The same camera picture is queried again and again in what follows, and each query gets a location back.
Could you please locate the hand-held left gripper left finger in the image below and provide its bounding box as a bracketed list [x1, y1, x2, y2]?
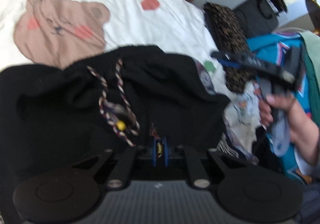
[71, 139, 158, 189]

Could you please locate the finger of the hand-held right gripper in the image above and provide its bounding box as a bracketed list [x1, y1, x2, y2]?
[211, 51, 253, 69]

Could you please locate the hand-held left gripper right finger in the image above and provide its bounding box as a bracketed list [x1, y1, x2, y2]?
[161, 137, 250, 189]

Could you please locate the leopard print garment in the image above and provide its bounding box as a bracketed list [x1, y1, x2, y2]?
[203, 3, 253, 94]

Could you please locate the black ribbed knit garment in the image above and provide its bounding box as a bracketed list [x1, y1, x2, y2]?
[204, 12, 220, 48]

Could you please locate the black shorts bear print trim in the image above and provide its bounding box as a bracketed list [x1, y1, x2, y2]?
[0, 44, 253, 184]

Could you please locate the person's right forearm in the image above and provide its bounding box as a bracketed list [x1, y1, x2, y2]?
[290, 104, 320, 165]

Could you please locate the person's right hand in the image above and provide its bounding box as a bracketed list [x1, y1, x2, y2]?
[259, 94, 304, 144]

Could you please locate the blue patterned quilt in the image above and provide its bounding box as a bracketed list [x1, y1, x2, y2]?
[246, 32, 320, 184]

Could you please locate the light green towel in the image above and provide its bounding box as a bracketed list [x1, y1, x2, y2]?
[300, 31, 320, 124]

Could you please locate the black bag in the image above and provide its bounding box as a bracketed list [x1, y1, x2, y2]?
[232, 0, 279, 36]

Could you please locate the cream bear printed blanket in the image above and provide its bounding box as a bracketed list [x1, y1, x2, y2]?
[0, 0, 258, 149]

